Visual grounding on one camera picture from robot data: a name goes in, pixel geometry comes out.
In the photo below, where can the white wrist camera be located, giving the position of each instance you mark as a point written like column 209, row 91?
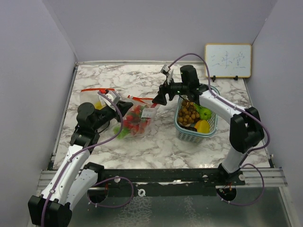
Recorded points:
column 109, row 97
column 168, row 73

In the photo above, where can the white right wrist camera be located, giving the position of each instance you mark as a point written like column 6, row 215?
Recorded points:
column 168, row 73

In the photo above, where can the clear orange-zip bag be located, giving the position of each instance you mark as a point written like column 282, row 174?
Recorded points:
column 150, row 111
column 91, row 95

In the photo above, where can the small whiteboard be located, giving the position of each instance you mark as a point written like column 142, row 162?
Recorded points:
column 228, row 60

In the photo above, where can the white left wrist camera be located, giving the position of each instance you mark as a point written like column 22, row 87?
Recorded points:
column 109, row 97

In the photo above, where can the yellow starfruit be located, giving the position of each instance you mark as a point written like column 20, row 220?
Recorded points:
column 99, row 105

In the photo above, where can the green grape bunch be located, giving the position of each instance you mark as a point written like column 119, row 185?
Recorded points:
column 124, row 132

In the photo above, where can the brown longan bunch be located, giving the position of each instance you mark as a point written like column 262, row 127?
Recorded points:
column 187, row 113

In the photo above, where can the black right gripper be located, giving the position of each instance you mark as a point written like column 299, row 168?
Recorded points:
column 160, row 98

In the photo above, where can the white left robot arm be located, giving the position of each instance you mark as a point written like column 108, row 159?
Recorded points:
column 54, row 206

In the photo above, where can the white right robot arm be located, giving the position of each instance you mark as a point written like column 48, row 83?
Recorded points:
column 245, row 126

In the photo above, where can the green bell pepper toy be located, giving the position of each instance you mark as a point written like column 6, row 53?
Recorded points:
column 204, row 113

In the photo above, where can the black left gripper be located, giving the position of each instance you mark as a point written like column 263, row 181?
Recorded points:
column 124, row 106

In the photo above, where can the yellow pepper toy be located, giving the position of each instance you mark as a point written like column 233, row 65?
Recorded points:
column 202, row 126

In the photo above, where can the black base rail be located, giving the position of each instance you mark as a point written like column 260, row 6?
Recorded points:
column 159, row 182

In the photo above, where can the light blue plastic basket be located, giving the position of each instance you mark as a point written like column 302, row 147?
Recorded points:
column 192, row 136

